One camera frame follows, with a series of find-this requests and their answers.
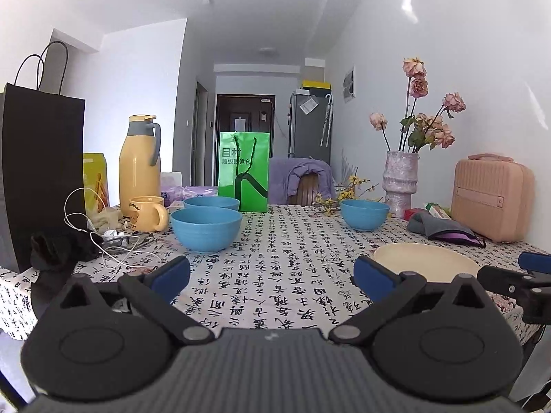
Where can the purple jacket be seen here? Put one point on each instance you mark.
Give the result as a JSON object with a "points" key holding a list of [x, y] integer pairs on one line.
{"points": [[282, 178]]}

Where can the grey refrigerator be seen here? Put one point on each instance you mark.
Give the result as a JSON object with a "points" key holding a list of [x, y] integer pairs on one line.
{"points": [[305, 137]]}

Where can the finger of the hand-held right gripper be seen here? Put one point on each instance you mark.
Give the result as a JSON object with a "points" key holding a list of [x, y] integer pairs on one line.
{"points": [[536, 262], [499, 281]]}

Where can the yellow flower twigs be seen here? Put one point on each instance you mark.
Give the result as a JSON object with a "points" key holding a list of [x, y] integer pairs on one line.
{"points": [[344, 193]]}

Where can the crumpled beige wrapper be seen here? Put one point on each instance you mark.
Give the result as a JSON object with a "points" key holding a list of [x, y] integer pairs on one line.
{"points": [[103, 220]]}

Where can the blue bowl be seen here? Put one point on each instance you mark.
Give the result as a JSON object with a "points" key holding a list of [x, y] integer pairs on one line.
{"points": [[211, 203], [206, 232], [365, 217]]}

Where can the folded umbrella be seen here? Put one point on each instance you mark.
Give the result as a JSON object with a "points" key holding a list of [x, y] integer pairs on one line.
{"points": [[327, 120]]}

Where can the yellow carton box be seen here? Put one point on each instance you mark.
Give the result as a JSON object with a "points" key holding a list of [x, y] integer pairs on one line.
{"points": [[97, 180]]}

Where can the dried rose bouquet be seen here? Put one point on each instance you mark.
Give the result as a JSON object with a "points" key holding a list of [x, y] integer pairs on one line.
{"points": [[424, 127]]}

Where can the black eyeglasses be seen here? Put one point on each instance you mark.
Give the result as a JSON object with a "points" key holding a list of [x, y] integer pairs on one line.
{"points": [[129, 240]]}

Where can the yellow bear mug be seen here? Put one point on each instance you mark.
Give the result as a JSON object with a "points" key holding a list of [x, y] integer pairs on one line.
{"points": [[144, 215]]}

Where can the wooden chair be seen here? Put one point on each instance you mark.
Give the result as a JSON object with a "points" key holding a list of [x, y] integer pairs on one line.
{"points": [[308, 189]]}

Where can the yellow thermos jug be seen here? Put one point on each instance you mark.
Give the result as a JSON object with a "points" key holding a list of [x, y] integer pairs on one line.
{"points": [[137, 172]]}

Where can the black paper bag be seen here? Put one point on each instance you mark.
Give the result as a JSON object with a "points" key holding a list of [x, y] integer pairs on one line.
{"points": [[43, 172]]}

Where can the pink hard case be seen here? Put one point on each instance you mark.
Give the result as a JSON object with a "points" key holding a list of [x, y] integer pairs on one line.
{"points": [[490, 200]]}

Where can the cream plate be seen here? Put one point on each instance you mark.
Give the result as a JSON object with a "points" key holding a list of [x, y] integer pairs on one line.
{"points": [[424, 258]]}

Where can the dark entrance door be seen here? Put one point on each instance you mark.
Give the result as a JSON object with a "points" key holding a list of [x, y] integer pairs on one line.
{"points": [[245, 114]]}

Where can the speckled ceramic vase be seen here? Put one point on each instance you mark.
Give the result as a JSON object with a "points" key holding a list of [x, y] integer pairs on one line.
{"points": [[400, 185]]}

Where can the yellow storage box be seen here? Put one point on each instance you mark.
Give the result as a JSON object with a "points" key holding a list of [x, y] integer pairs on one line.
{"points": [[316, 86]]}

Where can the green paper bag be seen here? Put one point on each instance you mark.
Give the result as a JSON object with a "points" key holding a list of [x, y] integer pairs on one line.
{"points": [[243, 172]]}

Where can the grey purple pouch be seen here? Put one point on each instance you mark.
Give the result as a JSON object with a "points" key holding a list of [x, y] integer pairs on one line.
{"points": [[443, 228]]}

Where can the flat white box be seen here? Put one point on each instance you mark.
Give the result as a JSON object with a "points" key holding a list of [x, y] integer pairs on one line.
{"points": [[175, 203]]}

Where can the black cloth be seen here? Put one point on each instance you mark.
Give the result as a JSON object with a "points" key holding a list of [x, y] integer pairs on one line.
{"points": [[60, 249]]}

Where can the purple tissue pack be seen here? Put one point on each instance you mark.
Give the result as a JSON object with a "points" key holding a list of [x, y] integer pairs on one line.
{"points": [[193, 192]]}

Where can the red green snack packet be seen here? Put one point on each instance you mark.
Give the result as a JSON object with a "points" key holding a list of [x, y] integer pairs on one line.
{"points": [[434, 211]]}

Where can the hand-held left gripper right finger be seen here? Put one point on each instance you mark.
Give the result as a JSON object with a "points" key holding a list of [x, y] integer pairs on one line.
{"points": [[372, 274]]}

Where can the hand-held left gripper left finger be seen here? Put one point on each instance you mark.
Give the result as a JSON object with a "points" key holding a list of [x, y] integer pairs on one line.
{"points": [[170, 274]]}

